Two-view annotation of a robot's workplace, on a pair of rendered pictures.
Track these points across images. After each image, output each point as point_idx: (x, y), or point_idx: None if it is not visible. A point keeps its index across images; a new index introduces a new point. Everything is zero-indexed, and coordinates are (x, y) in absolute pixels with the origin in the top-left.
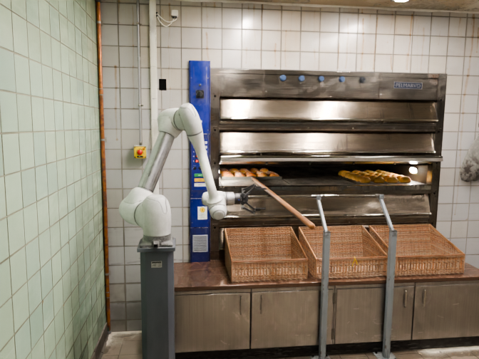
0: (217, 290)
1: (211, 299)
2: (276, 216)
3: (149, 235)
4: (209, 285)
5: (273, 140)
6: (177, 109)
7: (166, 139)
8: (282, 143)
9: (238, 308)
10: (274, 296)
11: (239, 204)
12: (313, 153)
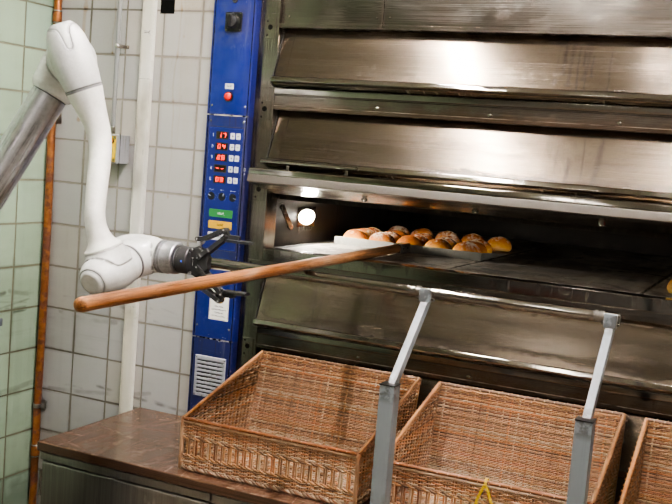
0: (141, 477)
1: (126, 495)
2: (383, 341)
3: None
4: (126, 460)
5: (397, 143)
6: None
7: (34, 103)
8: (418, 152)
9: None
10: None
11: (189, 273)
12: (494, 185)
